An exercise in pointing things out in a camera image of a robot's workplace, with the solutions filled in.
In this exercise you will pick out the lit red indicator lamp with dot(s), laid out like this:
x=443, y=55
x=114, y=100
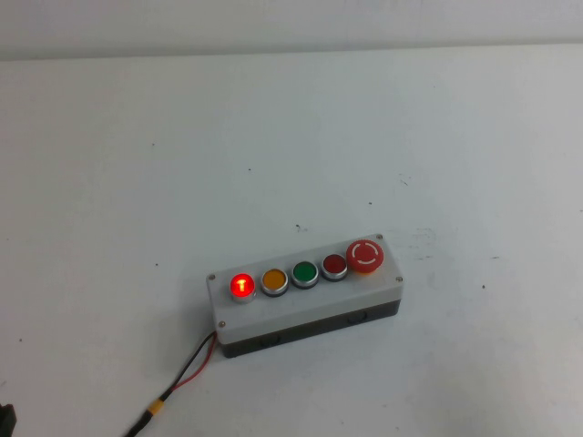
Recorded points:
x=242, y=287

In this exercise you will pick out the yellow round push button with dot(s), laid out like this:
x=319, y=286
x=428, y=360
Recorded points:
x=274, y=279

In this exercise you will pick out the red round push button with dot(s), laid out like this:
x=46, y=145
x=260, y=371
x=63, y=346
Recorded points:
x=334, y=264

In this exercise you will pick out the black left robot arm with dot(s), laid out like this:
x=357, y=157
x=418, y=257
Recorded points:
x=6, y=421

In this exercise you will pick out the grey button control box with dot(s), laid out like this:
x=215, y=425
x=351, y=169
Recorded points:
x=291, y=306

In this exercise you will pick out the green round push button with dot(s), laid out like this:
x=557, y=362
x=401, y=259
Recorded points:
x=305, y=272

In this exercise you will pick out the red mushroom emergency stop button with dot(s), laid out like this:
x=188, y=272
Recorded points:
x=364, y=254

